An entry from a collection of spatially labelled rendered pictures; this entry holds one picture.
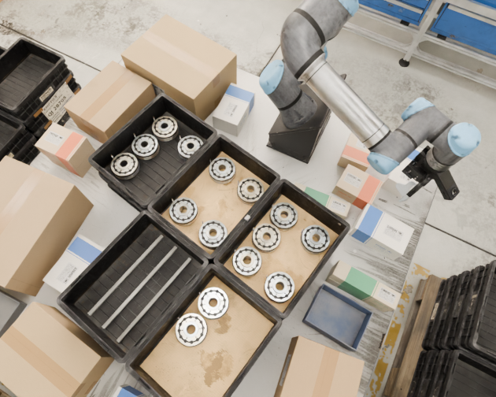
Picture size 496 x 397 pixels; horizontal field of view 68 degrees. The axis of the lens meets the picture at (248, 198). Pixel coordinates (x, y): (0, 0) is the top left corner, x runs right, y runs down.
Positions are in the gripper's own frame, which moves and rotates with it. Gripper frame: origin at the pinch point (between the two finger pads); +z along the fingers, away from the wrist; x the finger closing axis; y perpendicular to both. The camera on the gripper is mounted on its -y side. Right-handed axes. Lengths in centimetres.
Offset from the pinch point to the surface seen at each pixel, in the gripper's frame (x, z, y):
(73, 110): 65, 14, 117
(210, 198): 50, 16, 50
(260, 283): 58, 14, 14
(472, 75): -156, 103, 17
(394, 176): -12.1, 24.0, 7.5
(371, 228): 12.6, 21.4, -0.3
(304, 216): 28.8, 16.8, 20.6
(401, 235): 5.9, 21.7, -10.0
